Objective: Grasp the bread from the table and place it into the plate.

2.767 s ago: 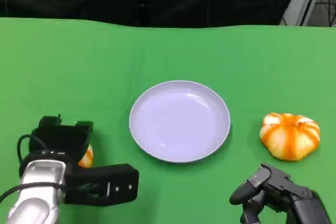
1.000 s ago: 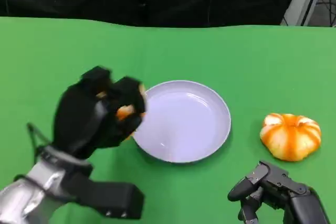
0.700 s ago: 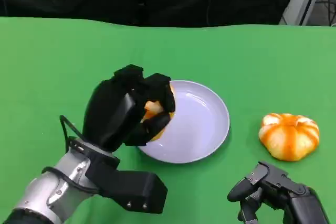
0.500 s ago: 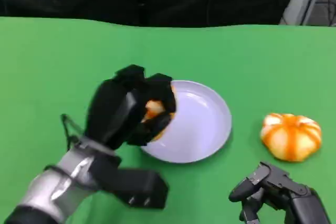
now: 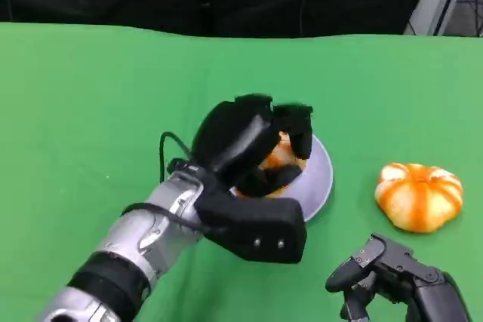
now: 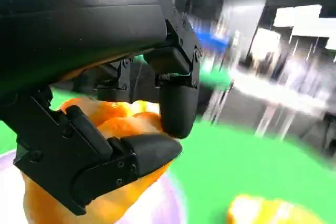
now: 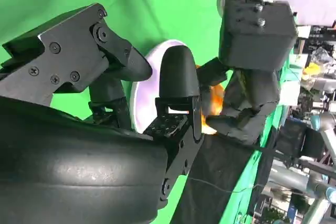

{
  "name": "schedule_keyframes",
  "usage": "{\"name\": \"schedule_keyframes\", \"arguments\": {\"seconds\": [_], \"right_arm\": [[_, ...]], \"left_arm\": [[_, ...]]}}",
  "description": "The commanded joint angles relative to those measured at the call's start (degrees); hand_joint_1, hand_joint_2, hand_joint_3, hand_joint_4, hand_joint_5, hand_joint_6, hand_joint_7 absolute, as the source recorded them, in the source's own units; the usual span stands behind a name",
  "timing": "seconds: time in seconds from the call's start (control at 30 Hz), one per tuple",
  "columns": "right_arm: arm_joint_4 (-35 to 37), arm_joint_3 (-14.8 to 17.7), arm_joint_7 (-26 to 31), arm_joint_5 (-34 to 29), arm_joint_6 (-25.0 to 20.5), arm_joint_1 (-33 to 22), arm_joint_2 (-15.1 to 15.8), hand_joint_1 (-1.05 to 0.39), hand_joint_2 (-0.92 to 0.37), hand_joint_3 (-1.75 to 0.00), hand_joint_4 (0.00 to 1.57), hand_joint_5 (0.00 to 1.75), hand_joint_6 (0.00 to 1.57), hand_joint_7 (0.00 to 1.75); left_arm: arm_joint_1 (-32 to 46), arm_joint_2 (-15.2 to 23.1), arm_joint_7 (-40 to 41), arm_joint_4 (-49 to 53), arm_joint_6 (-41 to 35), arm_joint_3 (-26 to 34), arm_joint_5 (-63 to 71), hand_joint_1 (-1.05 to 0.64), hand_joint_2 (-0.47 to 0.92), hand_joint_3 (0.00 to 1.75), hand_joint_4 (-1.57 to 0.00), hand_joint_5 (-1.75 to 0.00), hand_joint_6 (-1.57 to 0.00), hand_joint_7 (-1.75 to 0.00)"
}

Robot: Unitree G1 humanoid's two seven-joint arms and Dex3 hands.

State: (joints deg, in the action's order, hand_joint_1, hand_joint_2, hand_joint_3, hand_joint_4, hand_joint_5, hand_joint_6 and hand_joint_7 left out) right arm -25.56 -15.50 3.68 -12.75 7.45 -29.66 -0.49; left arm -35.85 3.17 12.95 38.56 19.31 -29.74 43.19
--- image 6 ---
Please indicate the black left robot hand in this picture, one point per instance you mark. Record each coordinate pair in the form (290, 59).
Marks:
(78, 37)

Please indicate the orange and white bread roll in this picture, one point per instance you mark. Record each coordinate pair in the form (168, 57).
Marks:
(262, 211)
(118, 119)

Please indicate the blue box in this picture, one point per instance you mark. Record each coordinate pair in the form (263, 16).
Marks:
(212, 37)

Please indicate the lilac plate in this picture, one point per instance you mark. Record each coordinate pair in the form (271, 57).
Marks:
(160, 203)

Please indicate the green table cloth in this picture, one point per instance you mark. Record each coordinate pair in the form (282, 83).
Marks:
(236, 161)

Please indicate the white workshop desk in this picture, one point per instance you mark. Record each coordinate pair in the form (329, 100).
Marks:
(283, 95)

